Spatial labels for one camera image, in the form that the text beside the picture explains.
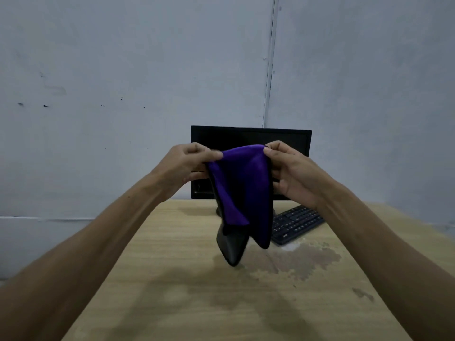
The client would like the light wooden table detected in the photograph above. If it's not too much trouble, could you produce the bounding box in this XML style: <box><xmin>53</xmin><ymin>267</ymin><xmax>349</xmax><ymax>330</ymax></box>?
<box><xmin>62</xmin><ymin>199</ymin><xmax>455</xmax><ymax>341</ymax></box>

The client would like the black computer monitor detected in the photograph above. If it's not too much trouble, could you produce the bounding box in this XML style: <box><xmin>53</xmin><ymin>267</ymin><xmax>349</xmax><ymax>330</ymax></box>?
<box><xmin>190</xmin><ymin>125</ymin><xmax>313</xmax><ymax>217</ymax></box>

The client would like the purple grey cleaning cloth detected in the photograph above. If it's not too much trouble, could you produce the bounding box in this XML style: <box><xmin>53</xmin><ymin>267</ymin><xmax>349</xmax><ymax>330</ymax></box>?
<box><xmin>205</xmin><ymin>144</ymin><xmax>274</xmax><ymax>268</ymax></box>

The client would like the person's right forearm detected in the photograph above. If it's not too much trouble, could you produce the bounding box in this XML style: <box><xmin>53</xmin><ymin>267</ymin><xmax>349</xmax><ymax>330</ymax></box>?
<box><xmin>315</xmin><ymin>182</ymin><xmax>455</xmax><ymax>341</ymax></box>

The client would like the person's right hand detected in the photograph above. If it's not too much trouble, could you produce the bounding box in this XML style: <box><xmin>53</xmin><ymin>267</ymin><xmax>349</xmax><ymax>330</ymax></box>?
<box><xmin>263</xmin><ymin>140</ymin><xmax>340</xmax><ymax>210</ymax></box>

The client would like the black keyboard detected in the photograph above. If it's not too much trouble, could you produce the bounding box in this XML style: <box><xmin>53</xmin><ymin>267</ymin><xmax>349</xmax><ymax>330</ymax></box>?
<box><xmin>271</xmin><ymin>205</ymin><xmax>326</xmax><ymax>246</ymax></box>

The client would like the person's left hand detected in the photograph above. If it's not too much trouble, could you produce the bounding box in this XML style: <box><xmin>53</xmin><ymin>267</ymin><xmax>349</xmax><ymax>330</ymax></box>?
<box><xmin>151</xmin><ymin>142</ymin><xmax>224</xmax><ymax>202</ymax></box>

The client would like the person's left forearm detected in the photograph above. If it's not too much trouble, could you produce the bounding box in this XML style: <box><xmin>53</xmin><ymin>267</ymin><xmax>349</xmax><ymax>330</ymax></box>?
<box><xmin>0</xmin><ymin>173</ymin><xmax>168</xmax><ymax>341</ymax></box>

